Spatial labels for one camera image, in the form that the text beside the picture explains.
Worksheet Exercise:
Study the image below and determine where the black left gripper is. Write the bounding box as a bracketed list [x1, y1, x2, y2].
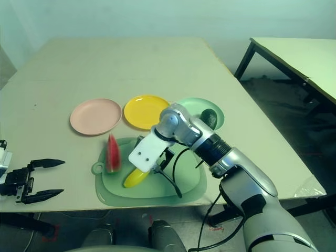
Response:
[0, 158, 66, 205]

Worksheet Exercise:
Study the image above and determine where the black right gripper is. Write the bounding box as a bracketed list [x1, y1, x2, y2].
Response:
[156, 147, 174, 173]

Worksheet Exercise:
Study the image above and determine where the yellow banana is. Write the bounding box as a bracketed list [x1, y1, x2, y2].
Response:
[123, 169, 148, 188]

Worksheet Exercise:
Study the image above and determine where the red watermelon slice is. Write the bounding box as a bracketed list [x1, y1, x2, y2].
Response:
[106, 132, 122, 174]

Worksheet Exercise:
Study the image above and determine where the dark green avocado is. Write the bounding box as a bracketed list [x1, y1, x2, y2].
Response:
[201, 108, 218, 130]

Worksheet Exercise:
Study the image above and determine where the green cutting board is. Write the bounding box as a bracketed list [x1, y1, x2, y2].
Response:
[91, 136, 207, 207]

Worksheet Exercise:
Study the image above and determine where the yellow round plate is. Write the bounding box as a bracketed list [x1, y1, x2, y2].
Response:
[123, 94, 170, 131]

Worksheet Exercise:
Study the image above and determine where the light green round plate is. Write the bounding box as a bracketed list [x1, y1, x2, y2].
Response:
[173, 97, 226, 131]

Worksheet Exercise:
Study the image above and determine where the grey robot right leg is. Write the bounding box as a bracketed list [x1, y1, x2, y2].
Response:
[148, 219, 191, 252]

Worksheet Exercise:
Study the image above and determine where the grey robot leg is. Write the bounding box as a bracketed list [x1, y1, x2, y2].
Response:
[148, 219, 191, 252]
[81, 223, 116, 249]

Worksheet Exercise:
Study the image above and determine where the pink round plate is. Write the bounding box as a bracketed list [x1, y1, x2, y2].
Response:
[69, 98, 123, 137]

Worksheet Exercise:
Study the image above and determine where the grey robot left leg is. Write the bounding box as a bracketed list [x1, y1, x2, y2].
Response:
[81, 223, 116, 249]

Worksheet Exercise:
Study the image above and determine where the grey robot torso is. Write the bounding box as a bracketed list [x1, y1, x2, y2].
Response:
[65, 244, 155, 252]

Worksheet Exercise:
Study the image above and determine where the clear plastic film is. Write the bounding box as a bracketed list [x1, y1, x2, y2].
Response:
[293, 175, 324, 198]

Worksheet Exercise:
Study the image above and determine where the black right camera cable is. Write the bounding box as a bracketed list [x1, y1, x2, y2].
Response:
[154, 148, 191, 199]

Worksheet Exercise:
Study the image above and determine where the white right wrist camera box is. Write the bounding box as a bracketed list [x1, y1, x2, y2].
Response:
[128, 133, 171, 173]

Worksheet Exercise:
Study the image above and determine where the black work table frame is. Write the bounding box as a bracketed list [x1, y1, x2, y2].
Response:
[0, 195, 336, 237]

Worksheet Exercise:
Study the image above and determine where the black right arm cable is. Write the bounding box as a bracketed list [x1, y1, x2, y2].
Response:
[188, 187, 246, 252]

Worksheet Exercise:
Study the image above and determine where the beige side table black frame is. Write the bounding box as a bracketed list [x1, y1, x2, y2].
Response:
[234, 37, 336, 116]

